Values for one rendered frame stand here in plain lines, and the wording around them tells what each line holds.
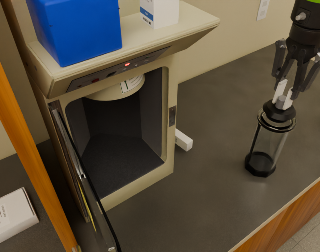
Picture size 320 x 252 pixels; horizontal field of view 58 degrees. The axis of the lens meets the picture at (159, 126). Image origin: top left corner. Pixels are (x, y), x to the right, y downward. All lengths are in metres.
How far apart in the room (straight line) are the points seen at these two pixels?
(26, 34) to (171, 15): 0.24
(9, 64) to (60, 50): 0.61
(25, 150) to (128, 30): 0.26
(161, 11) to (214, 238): 0.63
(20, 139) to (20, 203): 0.49
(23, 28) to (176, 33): 0.24
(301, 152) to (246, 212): 0.35
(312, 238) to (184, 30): 1.80
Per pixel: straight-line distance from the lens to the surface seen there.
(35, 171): 0.55
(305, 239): 2.12
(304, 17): 0.72
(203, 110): 1.24
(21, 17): 0.51
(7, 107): 0.46
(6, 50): 1.00
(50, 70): 0.44
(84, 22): 0.42
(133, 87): 0.69
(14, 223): 0.94
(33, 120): 1.15
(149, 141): 0.95
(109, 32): 0.44
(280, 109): 0.88
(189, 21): 0.56
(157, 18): 0.52
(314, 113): 1.38
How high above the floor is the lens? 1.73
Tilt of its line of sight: 43 degrees down
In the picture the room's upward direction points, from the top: straight up
